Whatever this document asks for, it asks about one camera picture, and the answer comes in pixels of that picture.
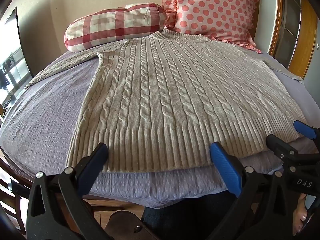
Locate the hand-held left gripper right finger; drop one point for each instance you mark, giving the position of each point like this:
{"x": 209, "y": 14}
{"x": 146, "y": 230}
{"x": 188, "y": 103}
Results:
{"x": 225, "y": 167}

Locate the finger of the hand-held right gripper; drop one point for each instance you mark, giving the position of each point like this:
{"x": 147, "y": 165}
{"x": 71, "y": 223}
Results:
{"x": 280, "y": 145}
{"x": 303, "y": 128}

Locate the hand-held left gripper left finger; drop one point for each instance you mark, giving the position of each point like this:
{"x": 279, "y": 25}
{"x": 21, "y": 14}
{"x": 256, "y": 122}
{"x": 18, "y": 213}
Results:
{"x": 98, "y": 158}

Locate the person's right hand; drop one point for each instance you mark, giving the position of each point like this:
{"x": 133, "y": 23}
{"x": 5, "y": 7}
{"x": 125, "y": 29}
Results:
{"x": 300, "y": 217}

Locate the lavender textured bedspread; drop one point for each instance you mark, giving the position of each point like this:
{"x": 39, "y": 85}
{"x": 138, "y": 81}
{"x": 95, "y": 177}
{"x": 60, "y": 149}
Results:
{"x": 45, "y": 130}

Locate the person's dark trousers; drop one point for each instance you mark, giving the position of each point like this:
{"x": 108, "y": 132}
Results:
{"x": 190, "y": 217}

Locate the wooden chair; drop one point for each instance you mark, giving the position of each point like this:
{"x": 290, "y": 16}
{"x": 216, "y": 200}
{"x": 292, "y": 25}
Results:
{"x": 10, "y": 200}

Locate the window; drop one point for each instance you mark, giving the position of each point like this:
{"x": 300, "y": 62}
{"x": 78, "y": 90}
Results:
{"x": 11, "y": 70}

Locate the red plaid bolster pillow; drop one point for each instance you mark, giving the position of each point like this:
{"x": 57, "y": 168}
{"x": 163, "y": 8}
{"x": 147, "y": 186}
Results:
{"x": 110, "y": 25}

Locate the pink polka dot pillow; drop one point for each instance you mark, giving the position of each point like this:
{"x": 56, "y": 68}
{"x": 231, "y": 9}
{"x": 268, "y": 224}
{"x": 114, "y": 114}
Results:
{"x": 212, "y": 7}

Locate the wooden bed frame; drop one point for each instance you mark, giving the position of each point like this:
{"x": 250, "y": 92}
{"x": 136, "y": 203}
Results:
{"x": 112, "y": 203}

